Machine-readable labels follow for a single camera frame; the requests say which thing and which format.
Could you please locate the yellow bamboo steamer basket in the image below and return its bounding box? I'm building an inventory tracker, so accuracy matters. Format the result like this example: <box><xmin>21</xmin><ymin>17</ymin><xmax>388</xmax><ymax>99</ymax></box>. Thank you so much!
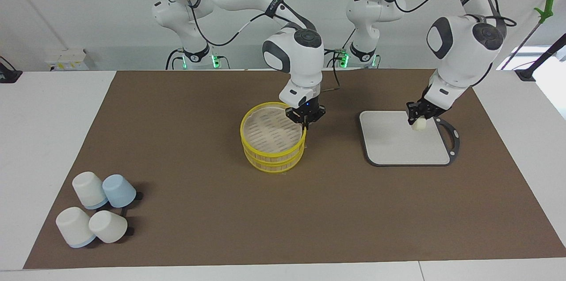
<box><xmin>240</xmin><ymin>102</ymin><xmax>307</xmax><ymax>173</ymax></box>

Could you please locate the perforated steamer liner paper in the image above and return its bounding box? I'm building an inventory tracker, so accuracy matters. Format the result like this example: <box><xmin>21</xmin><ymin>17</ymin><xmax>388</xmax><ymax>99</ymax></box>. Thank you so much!
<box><xmin>244</xmin><ymin>106</ymin><xmax>303</xmax><ymax>154</ymax></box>

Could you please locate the white grey-rimmed cutting board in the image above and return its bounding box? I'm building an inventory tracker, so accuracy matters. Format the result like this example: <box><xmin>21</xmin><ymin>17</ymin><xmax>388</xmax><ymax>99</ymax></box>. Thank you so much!
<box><xmin>359</xmin><ymin>110</ymin><xmax>460</xmax><ymax>167</ymax></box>

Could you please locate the brown table mat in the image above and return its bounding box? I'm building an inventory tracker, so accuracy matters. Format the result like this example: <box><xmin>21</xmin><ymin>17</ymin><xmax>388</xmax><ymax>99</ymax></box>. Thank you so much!
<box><xmin>23</xmin><ymin>68</ymin><xmax>566</xmax><ymax>270</ymax></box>

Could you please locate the green-tipped thin pole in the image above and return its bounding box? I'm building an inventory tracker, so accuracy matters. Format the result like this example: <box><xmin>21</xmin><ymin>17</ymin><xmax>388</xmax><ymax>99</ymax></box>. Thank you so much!
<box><xmin>500</xmin><ymin>0</ymin><xmax>555</xmax><ymax>71</ymax></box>

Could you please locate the light blue plastic cup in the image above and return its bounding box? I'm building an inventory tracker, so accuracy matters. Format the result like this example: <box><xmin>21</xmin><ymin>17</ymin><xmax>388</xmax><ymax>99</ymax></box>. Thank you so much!
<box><xmin>102</xmin><ymin>175</ymin><xmax>137</xmax><ymax>208</ymax></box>

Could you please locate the white plastic cup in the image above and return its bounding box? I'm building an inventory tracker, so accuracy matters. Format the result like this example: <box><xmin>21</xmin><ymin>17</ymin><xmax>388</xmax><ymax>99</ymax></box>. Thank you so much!
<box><xmin>72</xmin><ymin>171</ymin><xmax>109</xmax><ymax>210</ymax></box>
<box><xmin>88</xmin><ymin>210</ymin><xmax>128</xmax><ymax>243</ymax></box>
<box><xmin>56</xmin><ymin>207</ymin><xmax>96</xmax><ymax>248</ymax></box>

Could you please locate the black table clamp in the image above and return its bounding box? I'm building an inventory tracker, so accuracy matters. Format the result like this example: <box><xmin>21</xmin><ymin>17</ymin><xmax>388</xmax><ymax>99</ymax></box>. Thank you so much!
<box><xmin>0</xmin><ymin>56</ymin><xmax>23</xmax><ymax>84</ymax></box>

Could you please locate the black camera stand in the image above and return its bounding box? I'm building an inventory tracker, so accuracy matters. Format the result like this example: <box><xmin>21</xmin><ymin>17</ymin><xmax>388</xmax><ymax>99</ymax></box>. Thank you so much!
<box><xmin>515</xmin><ymin>33</ymin><xmax>566</xmax><ymax>82</ymax></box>

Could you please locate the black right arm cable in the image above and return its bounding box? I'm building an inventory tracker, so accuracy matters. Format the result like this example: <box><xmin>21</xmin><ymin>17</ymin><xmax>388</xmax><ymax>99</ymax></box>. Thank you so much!
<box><xmin>162</xmin><ymin>0</ymin><xmax>342</xmax><ymax>92</ymax></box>

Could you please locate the white wall power box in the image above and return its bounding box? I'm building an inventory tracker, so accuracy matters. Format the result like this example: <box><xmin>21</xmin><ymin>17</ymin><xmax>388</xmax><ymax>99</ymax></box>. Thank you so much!
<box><xmin>44</xmin><ymin>49</ymin><xmax>96</xmax><ymax>71</ymax></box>

